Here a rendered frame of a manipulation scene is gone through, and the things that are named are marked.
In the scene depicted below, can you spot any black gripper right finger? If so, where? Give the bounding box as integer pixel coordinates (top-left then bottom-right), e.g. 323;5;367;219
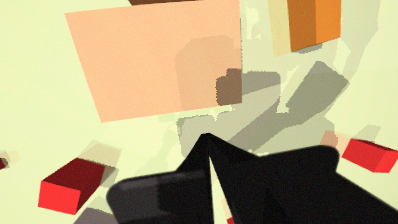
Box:
206;133;340;224

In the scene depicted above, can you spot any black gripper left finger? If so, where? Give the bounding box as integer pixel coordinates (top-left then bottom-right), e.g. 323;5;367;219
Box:
106;133;215;224

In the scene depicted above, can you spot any orange flat bar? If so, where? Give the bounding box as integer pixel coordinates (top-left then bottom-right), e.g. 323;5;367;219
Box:
287;0;342;52

